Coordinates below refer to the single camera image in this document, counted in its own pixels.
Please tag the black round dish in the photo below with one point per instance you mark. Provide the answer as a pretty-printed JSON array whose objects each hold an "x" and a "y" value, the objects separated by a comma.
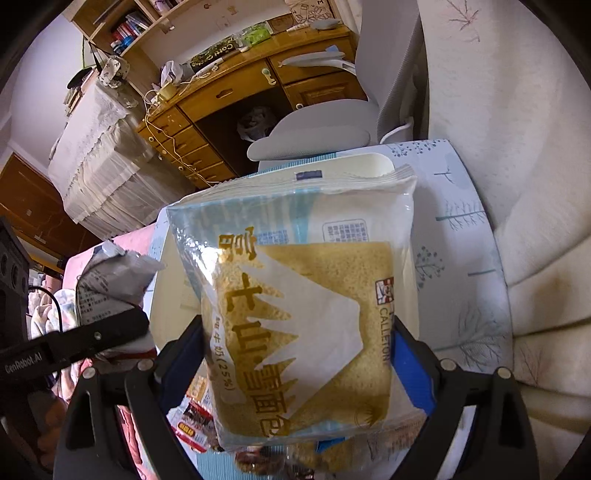
[{"x": 81, "y": 78}]

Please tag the floral pouch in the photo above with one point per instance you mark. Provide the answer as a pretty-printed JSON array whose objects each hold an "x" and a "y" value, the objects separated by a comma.
[{"x": 113, "y": 70}]

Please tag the silver grey snack packet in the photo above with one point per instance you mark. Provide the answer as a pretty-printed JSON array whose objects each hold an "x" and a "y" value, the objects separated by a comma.
[{"x": 111, "y": 277}]

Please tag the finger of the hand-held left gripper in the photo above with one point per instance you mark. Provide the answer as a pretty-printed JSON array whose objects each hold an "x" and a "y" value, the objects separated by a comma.
[{"x": 97, "y": 337}]

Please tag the toast bread packet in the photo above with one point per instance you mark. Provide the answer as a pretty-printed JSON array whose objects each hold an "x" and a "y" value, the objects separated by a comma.
[{"x": 300, "y": 300}]

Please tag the lace covered cabinet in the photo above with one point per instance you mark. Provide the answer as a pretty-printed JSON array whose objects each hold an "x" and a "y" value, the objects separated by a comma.
[{"x": 101, "y": 152}]

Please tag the person's left hand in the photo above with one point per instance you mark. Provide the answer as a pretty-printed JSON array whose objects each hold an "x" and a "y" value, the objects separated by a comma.
[{"x": 48, "y": 429}]

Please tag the wooden desk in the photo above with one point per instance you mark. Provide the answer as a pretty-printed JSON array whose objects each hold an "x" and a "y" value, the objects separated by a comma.
[{"x": 240, "y": 78}]

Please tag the cream mug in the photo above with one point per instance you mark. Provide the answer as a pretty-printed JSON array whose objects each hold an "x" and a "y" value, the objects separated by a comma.
[{"x": 165, "y": 91}]

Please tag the green packet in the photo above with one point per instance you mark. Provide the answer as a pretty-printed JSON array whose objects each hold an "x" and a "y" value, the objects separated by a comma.
[{"x": 256, "y": 33}]

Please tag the row of books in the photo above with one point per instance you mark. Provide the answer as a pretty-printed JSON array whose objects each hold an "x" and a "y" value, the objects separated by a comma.
[{"x": 134, "y": 30}]

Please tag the white plastic bin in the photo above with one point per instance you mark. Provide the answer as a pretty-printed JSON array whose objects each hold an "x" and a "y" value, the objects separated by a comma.
[{"x": 364, "y": 165}]

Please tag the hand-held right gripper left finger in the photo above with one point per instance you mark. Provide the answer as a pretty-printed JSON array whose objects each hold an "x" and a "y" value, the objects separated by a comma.
[{"x": 178, "y": 364}]

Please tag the grey pouch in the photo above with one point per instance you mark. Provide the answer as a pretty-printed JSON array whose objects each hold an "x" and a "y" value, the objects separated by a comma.
[{"x": 322, "y": 22}]

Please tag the red label snack packet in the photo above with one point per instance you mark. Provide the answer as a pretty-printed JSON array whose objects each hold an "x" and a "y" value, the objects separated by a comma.
[{"x": 191, "y": 427}]

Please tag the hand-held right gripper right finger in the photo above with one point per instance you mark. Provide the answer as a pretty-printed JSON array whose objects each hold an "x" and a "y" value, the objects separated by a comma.
[{"x": 411, "y": 364}]

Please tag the white plastic bag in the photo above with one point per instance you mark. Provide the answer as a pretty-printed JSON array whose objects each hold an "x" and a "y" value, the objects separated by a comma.
[{"x": 174, "y": 70}]

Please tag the dark printed packet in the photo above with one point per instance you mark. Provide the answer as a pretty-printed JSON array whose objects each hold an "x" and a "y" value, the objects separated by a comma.
[{"x": 214, "y": 51}]

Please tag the black plastic bag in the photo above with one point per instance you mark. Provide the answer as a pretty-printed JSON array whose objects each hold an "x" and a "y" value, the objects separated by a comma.
[{"x": 254, "y": 122}]

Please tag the wooden door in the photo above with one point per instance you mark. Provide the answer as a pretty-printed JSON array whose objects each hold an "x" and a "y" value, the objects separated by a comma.
[{"x": 27, "y": 198}]

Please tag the wooden bookshelf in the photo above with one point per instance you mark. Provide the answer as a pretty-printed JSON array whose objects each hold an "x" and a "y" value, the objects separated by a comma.
[{"x": 90, "y": 16}]

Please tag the cream quilt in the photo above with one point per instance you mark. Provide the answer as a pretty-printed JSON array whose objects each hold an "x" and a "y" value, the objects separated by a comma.
[{"x": 508, "y": 138}]

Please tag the grey office chair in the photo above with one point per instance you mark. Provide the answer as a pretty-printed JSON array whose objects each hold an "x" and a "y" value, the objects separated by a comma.
[{"x": 314, "y": 129}]

